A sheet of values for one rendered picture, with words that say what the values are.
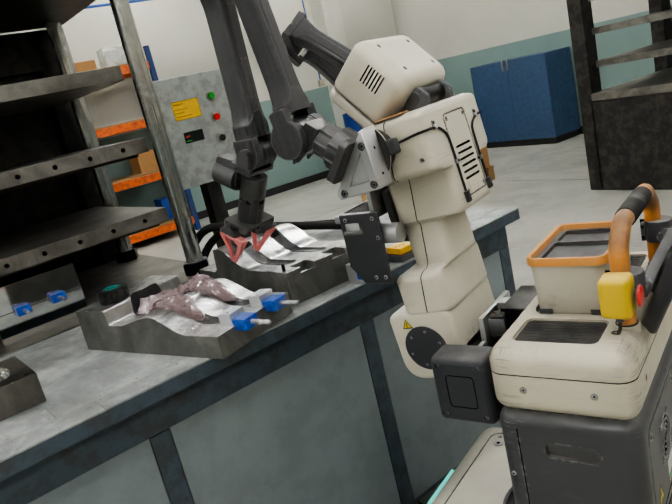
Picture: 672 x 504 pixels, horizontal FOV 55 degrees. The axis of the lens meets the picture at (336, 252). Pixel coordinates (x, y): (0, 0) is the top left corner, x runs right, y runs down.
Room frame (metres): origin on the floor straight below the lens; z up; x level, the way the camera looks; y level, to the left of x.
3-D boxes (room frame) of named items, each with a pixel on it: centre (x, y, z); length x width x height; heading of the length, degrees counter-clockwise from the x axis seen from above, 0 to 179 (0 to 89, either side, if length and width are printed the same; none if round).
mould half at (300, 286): (1.88, 0.18, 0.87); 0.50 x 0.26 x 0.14; 36
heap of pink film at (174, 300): (1.60, 0.41, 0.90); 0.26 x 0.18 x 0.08; 53
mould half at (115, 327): (1.60, 0.42, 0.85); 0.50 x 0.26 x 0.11; 53
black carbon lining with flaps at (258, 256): (1.86, 0.18, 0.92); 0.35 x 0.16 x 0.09; 36
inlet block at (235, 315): (1.40, 0.23, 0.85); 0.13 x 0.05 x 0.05; 53
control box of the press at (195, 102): (2.57, 0.42, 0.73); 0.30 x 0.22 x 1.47; 126
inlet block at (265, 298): (1.49, 0.16, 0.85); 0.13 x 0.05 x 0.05; 53
